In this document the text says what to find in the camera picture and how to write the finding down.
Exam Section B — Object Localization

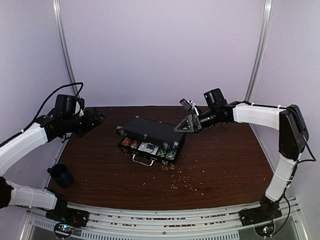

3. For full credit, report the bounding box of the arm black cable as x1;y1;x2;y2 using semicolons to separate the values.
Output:
274;106;317;226
0;82;85;148

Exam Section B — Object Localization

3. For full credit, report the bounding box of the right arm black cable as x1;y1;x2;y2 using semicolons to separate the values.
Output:
274;106;317;226

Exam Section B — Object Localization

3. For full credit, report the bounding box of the black poker set case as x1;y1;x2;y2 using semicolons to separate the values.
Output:
116;117;186;167

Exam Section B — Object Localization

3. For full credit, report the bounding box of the green blue chip row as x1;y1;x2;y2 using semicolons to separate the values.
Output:
156;149;167;158

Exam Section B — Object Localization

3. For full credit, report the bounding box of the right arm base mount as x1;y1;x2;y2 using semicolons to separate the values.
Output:
238;195;283;227

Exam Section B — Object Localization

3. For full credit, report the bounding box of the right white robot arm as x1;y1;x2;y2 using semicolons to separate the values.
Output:
174;99;310;221

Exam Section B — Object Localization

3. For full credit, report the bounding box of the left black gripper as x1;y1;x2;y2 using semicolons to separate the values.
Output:
63;107;107;138

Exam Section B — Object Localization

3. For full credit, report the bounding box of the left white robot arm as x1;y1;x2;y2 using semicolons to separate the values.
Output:
0;108;106;222

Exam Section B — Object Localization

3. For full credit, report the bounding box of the orange chip row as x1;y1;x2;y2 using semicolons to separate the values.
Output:
120;137;133;147

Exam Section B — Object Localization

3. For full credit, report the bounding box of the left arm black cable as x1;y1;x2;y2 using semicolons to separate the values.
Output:
0;82;85;148

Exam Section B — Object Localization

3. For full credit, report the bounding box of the dark blue mug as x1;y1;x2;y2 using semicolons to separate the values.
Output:
47;163;74;188

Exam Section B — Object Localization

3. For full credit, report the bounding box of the right aluminium frame post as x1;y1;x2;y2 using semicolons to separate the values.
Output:
244;0;274;102

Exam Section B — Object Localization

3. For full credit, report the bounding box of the teal chip row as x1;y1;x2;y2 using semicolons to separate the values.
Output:
165;150;177;161

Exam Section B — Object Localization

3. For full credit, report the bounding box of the aluminium frame post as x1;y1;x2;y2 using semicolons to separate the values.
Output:
52;0;83;98
244;0;274;102

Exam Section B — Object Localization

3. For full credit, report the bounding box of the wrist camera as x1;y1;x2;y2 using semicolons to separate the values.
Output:
52;94;85;119
203;88;227;110

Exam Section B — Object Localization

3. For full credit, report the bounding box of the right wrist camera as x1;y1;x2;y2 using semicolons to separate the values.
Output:
203;88;227;110

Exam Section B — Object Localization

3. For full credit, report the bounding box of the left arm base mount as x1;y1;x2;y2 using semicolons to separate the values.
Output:
44;189;90;228

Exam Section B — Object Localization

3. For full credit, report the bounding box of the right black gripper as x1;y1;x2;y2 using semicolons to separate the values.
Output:
174;107;221;133

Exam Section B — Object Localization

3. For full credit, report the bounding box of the left aluminium frame post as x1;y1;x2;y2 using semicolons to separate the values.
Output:
52;0;83;98

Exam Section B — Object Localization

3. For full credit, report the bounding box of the white playing card box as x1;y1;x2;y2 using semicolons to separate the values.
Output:
138;142;159;155

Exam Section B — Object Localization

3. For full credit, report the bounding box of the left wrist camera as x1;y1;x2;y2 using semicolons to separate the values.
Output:
52;94;85;119

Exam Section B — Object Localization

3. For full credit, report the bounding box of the front aluminium rail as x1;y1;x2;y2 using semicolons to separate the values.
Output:
18;197;310;240

